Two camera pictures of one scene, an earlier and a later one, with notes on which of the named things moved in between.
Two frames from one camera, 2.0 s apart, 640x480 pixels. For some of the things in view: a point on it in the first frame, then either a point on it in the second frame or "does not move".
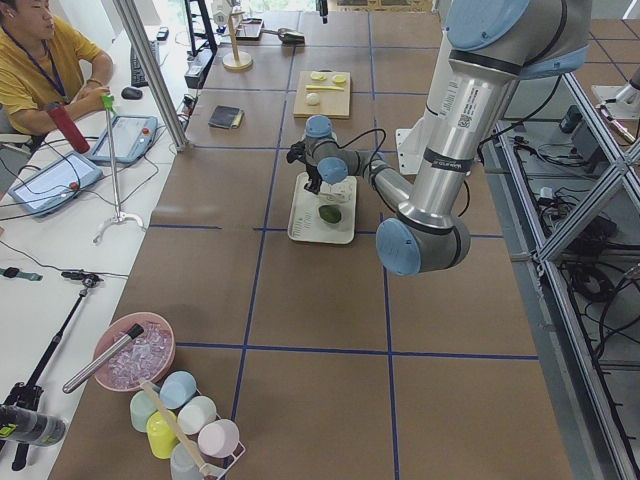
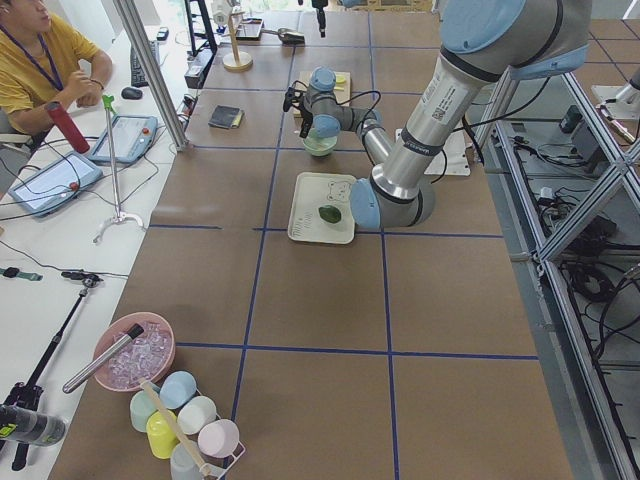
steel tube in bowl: x=102 y=356 does not move
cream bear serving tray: x=304 y=221 does not move
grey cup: x=182 y=466 does not move
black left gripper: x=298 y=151 -> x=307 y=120
